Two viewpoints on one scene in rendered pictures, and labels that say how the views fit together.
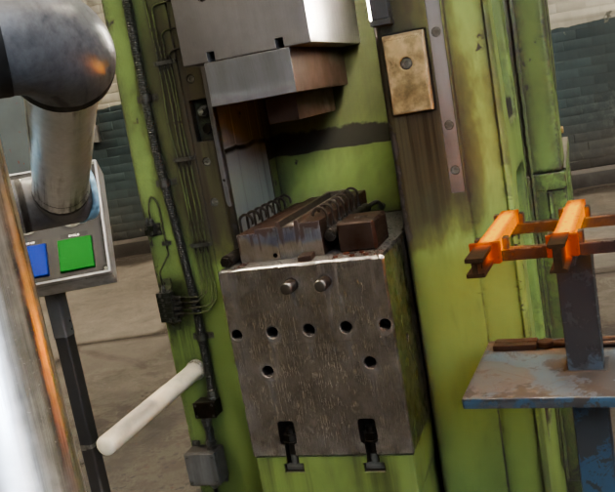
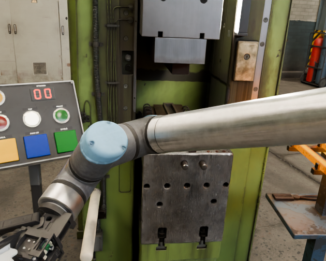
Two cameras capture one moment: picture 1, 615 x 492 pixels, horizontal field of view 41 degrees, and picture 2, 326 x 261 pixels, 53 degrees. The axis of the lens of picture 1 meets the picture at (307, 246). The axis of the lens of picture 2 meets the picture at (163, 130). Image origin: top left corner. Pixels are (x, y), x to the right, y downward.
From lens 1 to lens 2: 99 cm
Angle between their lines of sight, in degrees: 28
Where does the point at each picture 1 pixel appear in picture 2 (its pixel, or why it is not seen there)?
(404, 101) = (241, 74)
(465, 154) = not seen: hidden behind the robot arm
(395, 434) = (216, 233)
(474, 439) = (228, 225)
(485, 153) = not seen: hidden behind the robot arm
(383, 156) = (189, 88)
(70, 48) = not seen: outside the picture
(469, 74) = (269, 67)
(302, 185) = (145, 96)
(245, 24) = (185, 21)
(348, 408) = (196, 221)
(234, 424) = (112, 219)
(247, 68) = (180, 45)
